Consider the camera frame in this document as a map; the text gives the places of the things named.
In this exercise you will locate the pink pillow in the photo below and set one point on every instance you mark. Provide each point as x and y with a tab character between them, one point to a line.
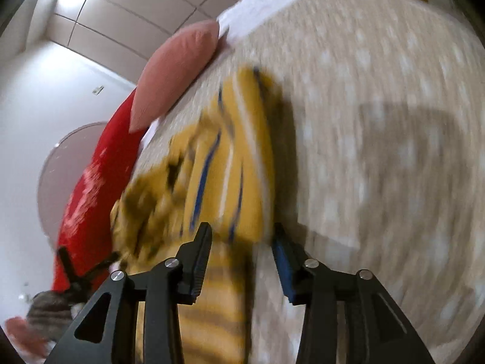
172	72

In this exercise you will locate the beige dotted blanket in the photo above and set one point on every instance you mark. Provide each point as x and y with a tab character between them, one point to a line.
363	129

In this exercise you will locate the pink blurred object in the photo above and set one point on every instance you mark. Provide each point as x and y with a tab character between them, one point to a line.
22	335

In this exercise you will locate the yellow striped small shirt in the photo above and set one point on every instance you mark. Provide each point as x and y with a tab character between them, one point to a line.
235	159

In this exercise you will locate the round grey wall mirror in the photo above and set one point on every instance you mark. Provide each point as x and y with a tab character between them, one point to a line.
64	167

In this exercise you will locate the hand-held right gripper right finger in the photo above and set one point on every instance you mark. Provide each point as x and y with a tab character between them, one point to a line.
283	269

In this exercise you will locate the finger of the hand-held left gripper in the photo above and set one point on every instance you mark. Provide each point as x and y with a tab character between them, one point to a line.
65	265
100	267

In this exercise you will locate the wall switch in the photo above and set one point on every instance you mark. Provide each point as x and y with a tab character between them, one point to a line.
98	90

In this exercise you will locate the white bed sheet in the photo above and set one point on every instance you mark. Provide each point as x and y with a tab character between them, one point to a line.
261	3

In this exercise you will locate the red patterned cloth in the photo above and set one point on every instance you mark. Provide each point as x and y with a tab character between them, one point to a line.
100	182

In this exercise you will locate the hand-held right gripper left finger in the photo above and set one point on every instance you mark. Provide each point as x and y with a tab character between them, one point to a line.
201	252

